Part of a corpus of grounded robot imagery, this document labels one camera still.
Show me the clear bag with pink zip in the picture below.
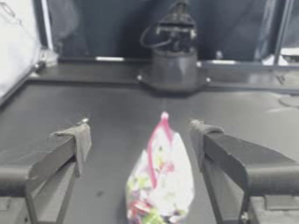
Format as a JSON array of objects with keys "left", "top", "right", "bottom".
[{"left": 126, "top": 111, "right": 197, "bottom": 224}]

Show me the yellow-green wrapped candy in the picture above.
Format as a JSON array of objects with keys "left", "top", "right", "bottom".
[{"left": 141, "top": 208, "right": 169, "bottom": 224}]

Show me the white tape label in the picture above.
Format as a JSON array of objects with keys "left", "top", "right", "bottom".
[
  {"left": 95, "top": 56, "right": 127, "bottom": 63},
  {"left": 210, "top": 59, "right": 239, "bottom": 66}
]

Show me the white side panel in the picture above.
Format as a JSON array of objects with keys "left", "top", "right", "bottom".
[{"left": 0, "top": 0, "right": 45, "bottom": 99}]

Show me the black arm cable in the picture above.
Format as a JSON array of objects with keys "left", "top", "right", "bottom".
[{"left": 139, "top": 24, "right": 174, "bottom": 50}]

